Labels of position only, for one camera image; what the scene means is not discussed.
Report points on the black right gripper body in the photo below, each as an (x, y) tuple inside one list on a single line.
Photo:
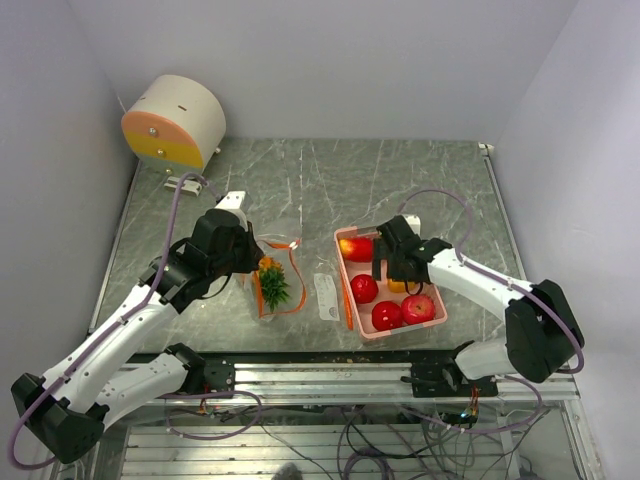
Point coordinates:
[(394, 269)]

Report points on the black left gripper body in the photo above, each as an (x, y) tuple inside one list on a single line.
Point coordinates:
[(240, 258)]

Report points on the yellow toy bell pepper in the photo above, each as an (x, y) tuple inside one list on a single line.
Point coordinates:
[(400, 286)]

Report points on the orange toy pineapple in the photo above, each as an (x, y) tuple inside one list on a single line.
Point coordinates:
[(273, 285)]

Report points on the clear zip bag orange zipper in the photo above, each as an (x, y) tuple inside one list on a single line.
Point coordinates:
[(323, 290)]

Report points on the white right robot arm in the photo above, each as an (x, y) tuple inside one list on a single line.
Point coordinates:
[(541, 331)]

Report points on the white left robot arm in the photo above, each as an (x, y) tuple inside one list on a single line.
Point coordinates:
[(72, 404)]

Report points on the red toy apple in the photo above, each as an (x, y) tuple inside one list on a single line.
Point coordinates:
[(417, 309)]

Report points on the red toy tomato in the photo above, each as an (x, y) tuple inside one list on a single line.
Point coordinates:
[(387, 315)]

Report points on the cream cylindrical drawer cabinet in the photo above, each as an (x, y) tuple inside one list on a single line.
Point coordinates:
[(175, 126)]

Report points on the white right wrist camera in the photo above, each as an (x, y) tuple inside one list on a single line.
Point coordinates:
[(414, 223)]

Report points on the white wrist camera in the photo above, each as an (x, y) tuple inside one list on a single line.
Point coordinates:
[(238, 203), (414, 223)]

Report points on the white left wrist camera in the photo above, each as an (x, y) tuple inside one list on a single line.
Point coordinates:
[(238, 203)]

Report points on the small white metal bracket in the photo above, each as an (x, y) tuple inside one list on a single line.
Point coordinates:
[(189, 186)]

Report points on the aluminium rail frame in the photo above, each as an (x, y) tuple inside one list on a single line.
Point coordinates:
[(367, 415)]

